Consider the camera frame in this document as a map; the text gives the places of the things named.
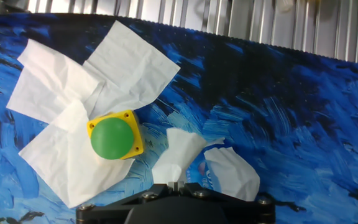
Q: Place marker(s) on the green button yellow box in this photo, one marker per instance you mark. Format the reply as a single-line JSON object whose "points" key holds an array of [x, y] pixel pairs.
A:
{"points": [[112, 138]]}

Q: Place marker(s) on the crumpled white napkin in pack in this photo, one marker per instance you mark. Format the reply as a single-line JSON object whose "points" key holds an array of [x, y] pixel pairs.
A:
{"points": [[232, 174]]}

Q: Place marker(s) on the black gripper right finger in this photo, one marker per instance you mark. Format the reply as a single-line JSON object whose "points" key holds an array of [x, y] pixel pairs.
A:
{"points": [[247, 211]]}

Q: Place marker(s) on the painted blue yellow cloth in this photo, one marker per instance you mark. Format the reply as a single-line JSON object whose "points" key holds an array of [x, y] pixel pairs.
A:
{"points": [[291, 118]]}

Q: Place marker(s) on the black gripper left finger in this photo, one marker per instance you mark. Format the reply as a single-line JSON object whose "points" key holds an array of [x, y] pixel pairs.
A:
{"points": [[110, 210]]}

